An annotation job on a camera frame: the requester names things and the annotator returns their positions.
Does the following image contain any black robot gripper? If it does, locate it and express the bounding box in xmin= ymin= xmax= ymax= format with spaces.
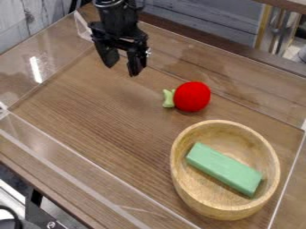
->
xmin=88 ymin=3 xmax=150 ymax=77

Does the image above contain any red plush fruit green stem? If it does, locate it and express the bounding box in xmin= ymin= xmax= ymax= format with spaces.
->
xmin=163 ymin=81 xmax=211 ymax=112

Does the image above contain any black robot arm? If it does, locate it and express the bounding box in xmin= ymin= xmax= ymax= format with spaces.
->
xmin=87 ymin=0 xmax=150 ymax=77

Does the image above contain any round wooden bowl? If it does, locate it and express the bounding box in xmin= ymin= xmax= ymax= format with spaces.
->
xmin=170 ymin=120 xmax=281 ymax=221

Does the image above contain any green rectangular block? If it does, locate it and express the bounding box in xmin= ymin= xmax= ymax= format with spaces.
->
xmin=186 ymin=142 xmax=263 ymax=198

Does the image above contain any clear acrylic corner bracket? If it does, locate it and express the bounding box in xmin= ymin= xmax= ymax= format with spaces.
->
xmin=73 ymin=11 xmax=92 ymax=42

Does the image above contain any gold metal chair frame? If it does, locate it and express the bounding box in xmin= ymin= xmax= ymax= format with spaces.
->
xmin=255 ymin=4 xmax=303 ymax=56

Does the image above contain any clear acrylic tray wall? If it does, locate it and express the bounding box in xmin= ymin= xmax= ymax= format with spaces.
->
xmin=0 ymin=103 xmax=199 ymax=229

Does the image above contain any black table clamp mount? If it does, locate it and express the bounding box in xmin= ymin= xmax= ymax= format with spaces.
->
xmin=0 ymin=189 xmax=69 ymax=229

